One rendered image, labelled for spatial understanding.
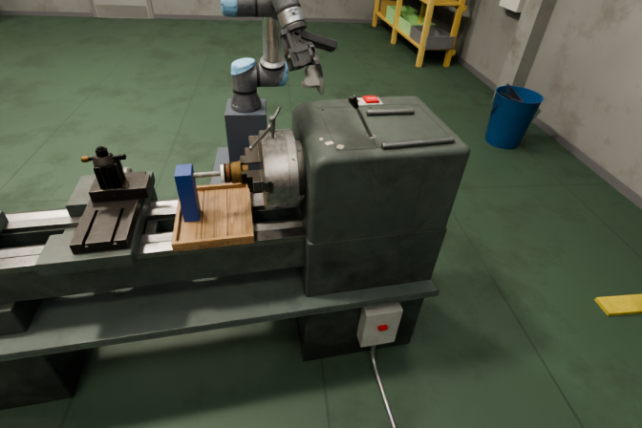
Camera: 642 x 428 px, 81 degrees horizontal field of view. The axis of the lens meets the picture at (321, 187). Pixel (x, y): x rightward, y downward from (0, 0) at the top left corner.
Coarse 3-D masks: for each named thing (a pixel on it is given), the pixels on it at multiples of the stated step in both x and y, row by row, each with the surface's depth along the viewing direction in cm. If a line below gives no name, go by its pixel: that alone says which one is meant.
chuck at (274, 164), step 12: (276, 132) 142; (264, 144) 136; (276, 144) 136; (264, 156) 134; (276, 156) 135; (264, 168) 133; (276, 168) 134; (288, 168) 135; (276, 180) 135; (288, 180) 136; (264, 192) 146; (276, 192) 137; (288, 192) 138; (276, 204) 142; (288, 204) 144
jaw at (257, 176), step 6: (246, 174) 141; (252, 174) 141; (258, 174) 141; (246, 180) 142; (252, 180) 140; (258, 180) 137; (264, 180) 139; (258, 186) 136; (264, 186) 137; (270, 186) 136; (270, 192) 137
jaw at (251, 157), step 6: (252, 138) 147; (258, 144) 147; (246, 150) 146; (252, 150) 146; (258, 150) 147; (240, 156) 146; (246, 156) 146; (252, 156) 146; (258, 156) 147; (246, 162) 146; (252, 162) 147; (258, 162) 149
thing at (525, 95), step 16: (496, 96) 379; (512, 96) 390; (528, 96) 389; (496, 112) 381; (512, 112) 368; (528, 112) 365; (496, 128) 387; (512, 128) 378; (496, 144) 395; (512, 144) 390
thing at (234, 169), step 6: (234, 162) 145; (240, 162) 144; (228, 168) 143; (234, 168) 143; (240, 168) 143; (246, 168) 145; (228, 174) 143; (234, 174) 143; (240, 174) 143; (228, 180) 144; (234, 180) 144; (240, 180) 144
